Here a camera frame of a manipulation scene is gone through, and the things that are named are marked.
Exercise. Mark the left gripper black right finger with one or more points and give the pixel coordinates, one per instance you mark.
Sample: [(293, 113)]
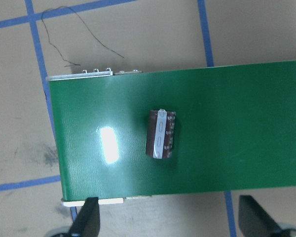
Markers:
[(254, 221)]

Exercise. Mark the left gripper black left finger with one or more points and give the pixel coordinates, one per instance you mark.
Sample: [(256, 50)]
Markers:
[(87, 222)]

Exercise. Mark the brown cylindrical capacitor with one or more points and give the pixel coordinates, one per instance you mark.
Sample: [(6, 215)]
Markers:
[(160, 133)]

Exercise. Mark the green conveyor belt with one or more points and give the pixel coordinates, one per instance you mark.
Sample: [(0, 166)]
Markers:
[(235, 129)]

